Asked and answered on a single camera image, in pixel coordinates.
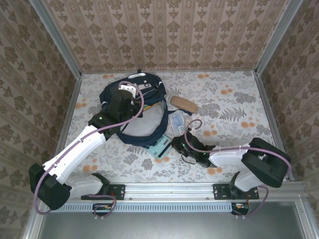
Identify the teal calculator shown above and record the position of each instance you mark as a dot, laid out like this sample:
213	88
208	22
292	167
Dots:
159	149

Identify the light blue packet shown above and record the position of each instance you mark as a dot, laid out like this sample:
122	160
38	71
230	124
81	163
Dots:
177	121

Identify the navy blue backpack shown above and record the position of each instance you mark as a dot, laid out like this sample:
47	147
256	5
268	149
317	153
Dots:
139	122

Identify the brown fabric pencil case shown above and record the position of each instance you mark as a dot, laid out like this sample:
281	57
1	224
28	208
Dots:
183	104

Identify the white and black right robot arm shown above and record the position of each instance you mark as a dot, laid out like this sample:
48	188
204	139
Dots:
264	161

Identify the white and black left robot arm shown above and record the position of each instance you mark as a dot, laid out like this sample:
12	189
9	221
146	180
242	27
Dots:
74	149

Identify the floral tablecloth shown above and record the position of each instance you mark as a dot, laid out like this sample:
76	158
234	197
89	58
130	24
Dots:
174	174

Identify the grey metal panel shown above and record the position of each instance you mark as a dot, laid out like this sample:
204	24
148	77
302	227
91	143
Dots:
162	226

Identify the aluminium frame rail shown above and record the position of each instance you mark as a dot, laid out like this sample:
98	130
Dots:
169	189

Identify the aluminium side rail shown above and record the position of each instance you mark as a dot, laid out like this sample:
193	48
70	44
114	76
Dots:
65	124
270	112

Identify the aluminium frame post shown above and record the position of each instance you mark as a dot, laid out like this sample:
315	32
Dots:
60	42
277	37

